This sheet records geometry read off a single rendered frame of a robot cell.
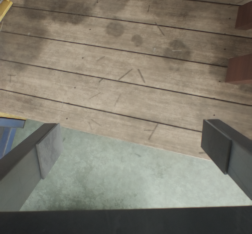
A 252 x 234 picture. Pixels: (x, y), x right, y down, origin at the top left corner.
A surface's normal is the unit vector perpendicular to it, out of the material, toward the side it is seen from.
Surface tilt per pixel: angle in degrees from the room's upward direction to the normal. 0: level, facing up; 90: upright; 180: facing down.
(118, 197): 0
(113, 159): 0
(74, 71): 0
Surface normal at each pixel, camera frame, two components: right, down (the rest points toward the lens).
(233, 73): -0.84, -0.26
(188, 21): -0.11, -0.14
